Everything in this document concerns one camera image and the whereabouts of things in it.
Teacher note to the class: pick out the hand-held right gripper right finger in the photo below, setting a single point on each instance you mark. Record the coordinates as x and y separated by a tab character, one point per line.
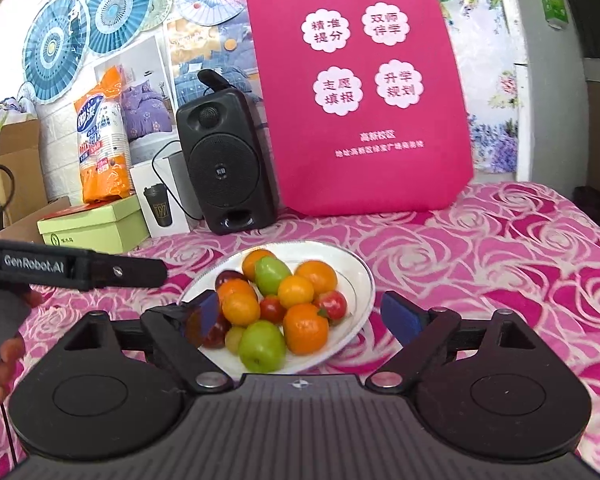
400	315

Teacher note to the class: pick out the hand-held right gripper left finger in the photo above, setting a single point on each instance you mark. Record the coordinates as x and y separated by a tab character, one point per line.
207	312

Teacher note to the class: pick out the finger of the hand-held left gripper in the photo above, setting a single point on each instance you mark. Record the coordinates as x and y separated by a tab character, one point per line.
130	274

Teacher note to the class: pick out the dark red plum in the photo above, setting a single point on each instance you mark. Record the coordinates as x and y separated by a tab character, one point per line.
227	277
219	332

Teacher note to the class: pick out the orange tangerine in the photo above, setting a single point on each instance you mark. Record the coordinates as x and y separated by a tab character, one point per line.
252	260
235	289
317	275
305	328
241	310
295	291

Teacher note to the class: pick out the small yellow-green plum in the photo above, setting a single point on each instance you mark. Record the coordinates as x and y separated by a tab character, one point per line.
234	338

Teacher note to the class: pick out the white plate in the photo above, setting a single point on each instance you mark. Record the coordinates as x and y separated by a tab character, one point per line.
352	280

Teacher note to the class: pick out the green apple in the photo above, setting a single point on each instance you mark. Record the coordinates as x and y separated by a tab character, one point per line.
271	275
261	346

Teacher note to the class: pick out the small red apple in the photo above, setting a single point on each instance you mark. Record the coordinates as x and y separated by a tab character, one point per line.
272	308
331	305

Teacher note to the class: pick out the labelled cardboard box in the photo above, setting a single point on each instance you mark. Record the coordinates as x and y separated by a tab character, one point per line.
40	215

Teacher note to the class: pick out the light green box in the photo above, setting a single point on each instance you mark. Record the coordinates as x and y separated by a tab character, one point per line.
105	230

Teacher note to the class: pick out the open cardboard box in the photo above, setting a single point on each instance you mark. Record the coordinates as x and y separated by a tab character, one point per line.
20	170

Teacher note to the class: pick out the white cup box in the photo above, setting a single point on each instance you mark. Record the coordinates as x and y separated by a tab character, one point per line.
140	180

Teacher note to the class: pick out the pink floral tablecloth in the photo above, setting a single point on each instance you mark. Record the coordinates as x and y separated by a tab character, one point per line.
480	260

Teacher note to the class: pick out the orange paper cup pack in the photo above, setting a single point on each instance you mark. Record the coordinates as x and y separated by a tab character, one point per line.
105	180

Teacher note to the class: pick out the black speaker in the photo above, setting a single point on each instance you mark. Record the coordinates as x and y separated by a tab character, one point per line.
225	170

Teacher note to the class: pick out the artificial flowers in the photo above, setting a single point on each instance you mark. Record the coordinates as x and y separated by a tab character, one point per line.
10	110

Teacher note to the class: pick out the purple bedding poster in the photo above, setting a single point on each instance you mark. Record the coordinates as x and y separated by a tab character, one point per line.
145	105

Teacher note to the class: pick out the pink tote bag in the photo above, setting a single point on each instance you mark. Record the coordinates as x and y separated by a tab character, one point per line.
290	160

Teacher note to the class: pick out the black microphone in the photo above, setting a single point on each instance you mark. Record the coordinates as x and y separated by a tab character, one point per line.
212	80

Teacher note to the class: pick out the blue paper fan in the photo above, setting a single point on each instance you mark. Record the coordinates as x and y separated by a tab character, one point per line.
120	10
55	50

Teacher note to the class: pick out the blue bedding poster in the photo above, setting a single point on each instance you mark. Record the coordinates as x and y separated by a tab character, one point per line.
195	50

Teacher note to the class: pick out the pale green paper fan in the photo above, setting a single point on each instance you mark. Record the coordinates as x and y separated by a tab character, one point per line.
160	10

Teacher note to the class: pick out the floral wall poster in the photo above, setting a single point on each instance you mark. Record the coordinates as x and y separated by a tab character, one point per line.
490	135

